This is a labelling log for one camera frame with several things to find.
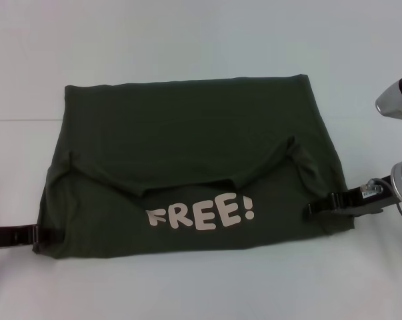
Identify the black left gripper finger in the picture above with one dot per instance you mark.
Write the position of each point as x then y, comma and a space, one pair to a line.
49, 240

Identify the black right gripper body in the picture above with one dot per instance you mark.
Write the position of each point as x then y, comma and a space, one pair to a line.
367, 203

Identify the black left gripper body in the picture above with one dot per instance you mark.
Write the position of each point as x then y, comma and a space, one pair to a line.
7, 236

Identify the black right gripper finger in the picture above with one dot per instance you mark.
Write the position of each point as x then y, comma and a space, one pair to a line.
330, 204

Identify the dark green t-shirt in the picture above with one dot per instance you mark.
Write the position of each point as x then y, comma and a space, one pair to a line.
187, 150

